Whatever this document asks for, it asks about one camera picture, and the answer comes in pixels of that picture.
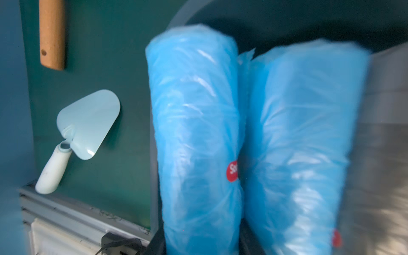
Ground grey trash bag roll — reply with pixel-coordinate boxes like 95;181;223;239
333;43;408;255

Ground blue trash bag roll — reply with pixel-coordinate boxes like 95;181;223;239
242;39;371;255
146;25;242;255

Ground green trowel wooden handle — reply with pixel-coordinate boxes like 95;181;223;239
39;0;65;71

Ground light blue toy shovel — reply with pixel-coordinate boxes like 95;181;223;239
35;89;121;194

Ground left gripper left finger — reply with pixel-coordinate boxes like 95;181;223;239
140;224;167;255

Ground teal plastic storage box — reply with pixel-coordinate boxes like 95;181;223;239
168;1;408;54

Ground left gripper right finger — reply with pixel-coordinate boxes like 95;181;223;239
239;220;265;255

